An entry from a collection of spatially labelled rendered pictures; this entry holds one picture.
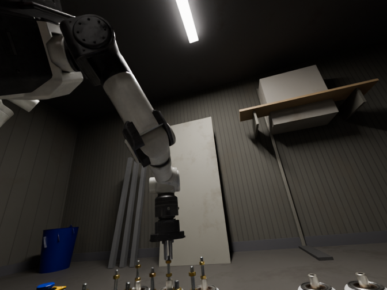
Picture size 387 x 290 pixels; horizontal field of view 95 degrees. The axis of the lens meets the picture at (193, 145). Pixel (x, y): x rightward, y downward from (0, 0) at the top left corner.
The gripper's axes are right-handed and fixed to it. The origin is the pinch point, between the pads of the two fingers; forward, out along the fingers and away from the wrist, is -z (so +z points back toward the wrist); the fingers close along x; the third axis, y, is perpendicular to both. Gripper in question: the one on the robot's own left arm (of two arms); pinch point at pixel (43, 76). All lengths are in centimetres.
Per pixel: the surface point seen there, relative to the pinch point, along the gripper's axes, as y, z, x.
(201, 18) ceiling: 63, -174, 98
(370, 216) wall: 0, 33, 345
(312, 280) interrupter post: 28, 97, 97
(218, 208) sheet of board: -88, -1, 181
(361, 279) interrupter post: 37, 99, 105
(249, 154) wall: -50, -84, 243
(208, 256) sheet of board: -114, 43, 172
